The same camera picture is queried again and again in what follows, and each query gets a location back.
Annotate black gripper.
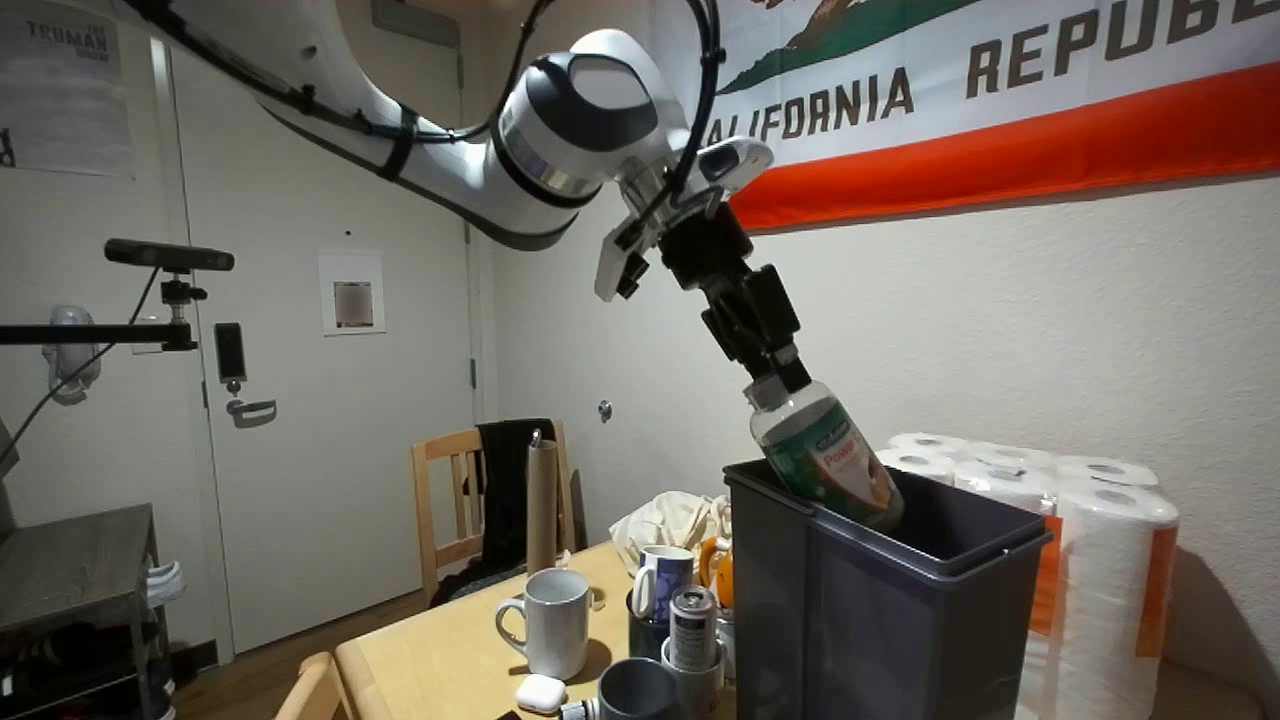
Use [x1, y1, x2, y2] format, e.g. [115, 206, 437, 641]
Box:
[659, 200, 817, 394]

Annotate labelled bottle with green lid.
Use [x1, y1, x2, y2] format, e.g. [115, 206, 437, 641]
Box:
[743, 374, 907, 532]

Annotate dark grey plastic bin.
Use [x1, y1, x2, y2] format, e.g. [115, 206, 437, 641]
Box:
[719, 457, 1050, 720]

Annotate beige cloth bag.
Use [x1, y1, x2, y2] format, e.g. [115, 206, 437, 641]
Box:
[606, 487, 736, 556]

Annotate orange cup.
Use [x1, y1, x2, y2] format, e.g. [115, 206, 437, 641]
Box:
[691, 532, 736, 610]

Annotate blue and white mug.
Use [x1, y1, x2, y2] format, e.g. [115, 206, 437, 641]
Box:
[628, 542, 699, 622]

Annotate brown cardboard tube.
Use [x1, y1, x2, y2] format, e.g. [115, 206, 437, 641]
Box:
[523, 429, 561, 575]

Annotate printed metal can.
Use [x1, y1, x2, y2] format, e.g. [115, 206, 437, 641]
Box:
[665, 583, 724, 670]

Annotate dark blue mug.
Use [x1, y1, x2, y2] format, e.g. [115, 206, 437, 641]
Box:
[623, 594, 673, 658]

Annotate grey mug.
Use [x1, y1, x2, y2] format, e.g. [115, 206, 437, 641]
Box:
[592, 652, 683, 720]

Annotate California Republic flag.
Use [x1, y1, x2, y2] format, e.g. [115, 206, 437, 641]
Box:
[691, 0, 1280, 241]

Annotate wooden chair with slats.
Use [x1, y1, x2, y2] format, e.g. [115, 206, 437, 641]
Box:
[408, 424, 491, 602]

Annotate paper towel roll pack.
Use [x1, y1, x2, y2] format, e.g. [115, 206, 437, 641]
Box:
[876, 429, 1182, 720]

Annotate white earbuds case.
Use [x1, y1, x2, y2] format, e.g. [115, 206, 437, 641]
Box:
[511, 670, 570, 715]

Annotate small portrait photo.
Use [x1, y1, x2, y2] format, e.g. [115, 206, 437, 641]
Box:
[317, 252, 387, 336]

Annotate white door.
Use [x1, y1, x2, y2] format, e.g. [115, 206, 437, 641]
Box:
[164, 37, 480, 658]

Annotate black door lock box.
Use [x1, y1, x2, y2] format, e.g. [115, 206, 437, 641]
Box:
[212, 318, 248, 394]

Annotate plain wooden chair back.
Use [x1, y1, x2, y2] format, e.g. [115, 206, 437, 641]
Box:
[270, 648, 356, 720]

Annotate dark grey shelf unit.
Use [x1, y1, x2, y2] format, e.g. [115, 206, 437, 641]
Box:
[0, 499, 184, 720]

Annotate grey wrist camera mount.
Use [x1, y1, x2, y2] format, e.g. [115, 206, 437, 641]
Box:
[592, 134, 776, 304]

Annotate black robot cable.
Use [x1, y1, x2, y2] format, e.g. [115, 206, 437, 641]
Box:
[623, 0, 726, 225]

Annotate silver door handle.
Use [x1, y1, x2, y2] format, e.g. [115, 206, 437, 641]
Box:
[220, 392, 281, 432]

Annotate black stereo camera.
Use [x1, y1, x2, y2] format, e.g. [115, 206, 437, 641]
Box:
[101, 234, 241, 274]

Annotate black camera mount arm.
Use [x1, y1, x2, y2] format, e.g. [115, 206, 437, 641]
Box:
[0, 270, 212, 354]

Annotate white paper wall notice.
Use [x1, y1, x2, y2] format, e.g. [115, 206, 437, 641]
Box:
[0, 0, 135, 185]

